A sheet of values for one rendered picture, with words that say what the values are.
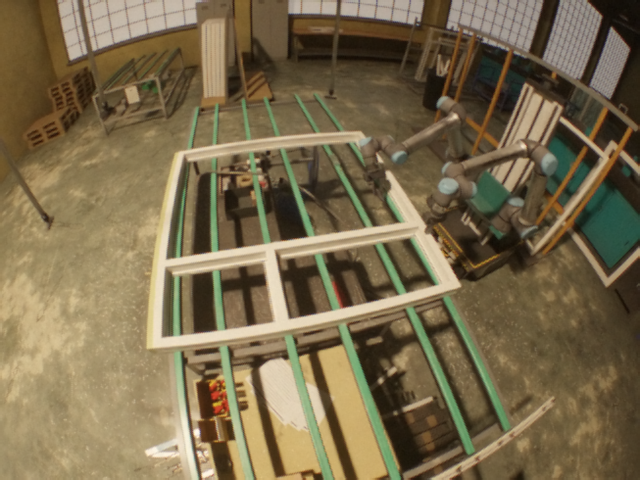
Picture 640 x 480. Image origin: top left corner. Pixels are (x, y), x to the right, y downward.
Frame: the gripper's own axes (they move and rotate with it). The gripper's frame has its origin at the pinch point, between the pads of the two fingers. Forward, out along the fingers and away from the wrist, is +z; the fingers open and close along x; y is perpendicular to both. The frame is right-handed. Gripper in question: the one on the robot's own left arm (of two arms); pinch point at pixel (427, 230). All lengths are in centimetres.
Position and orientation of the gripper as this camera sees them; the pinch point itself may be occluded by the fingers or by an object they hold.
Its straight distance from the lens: 159.3
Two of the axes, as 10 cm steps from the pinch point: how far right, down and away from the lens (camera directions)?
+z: -0.6, 6.4, 7.7
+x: 9.7, -1.5, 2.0
